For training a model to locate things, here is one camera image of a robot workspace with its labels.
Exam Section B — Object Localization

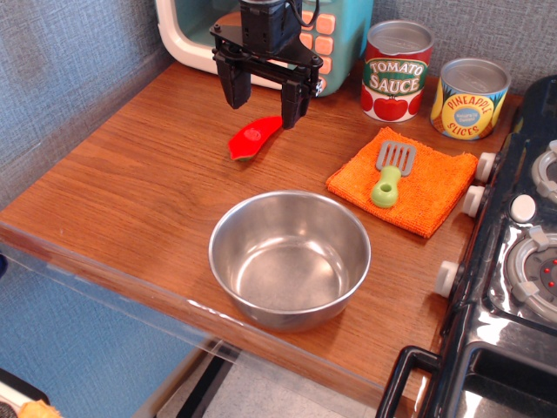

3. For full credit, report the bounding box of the tomato sauce toy can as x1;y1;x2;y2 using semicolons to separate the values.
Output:
360;20;434;123

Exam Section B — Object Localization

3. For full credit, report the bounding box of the white stove knob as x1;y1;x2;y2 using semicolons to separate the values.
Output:
475;152;497;183
434;260;460;298
462;185;485;218

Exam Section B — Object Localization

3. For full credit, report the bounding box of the white stove knob middle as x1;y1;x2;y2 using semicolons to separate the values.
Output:
462;185;485;218

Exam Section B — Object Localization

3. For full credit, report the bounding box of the pineapple slices toy can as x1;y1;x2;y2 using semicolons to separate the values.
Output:
430;57;511;141

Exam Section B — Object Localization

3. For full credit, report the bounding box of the teal toy microwave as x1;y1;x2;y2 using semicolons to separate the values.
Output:
155;0;373;98

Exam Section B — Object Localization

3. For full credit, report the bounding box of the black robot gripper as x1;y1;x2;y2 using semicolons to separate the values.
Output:
210;1;323;129

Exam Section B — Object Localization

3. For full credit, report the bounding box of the black oven door handle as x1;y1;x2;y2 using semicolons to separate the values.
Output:
376;346;441;418

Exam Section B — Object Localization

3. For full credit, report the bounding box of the stainless steel bowl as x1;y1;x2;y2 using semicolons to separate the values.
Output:
208;191;372;332

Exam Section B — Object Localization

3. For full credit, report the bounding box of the white stove knob bottom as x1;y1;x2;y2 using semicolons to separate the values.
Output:
434;260;460;298

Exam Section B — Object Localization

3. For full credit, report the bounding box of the white stove knob top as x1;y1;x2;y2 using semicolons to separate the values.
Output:
475;152;497;183

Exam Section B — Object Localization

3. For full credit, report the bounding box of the orange microfiber cloth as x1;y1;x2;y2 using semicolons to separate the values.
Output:
325;127;478;239

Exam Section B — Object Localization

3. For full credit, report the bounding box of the clear acrylic table guard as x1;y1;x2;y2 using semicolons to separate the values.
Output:
1;222;383;417

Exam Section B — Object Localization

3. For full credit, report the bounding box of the grey green toy spatula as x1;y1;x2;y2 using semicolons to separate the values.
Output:
371;140;417;208

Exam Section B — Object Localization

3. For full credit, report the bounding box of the black toy stove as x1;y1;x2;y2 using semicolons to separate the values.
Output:
374;74;557;418

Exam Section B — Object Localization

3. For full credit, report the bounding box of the red toy chili pepper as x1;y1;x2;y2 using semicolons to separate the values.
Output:
227;116;283;161

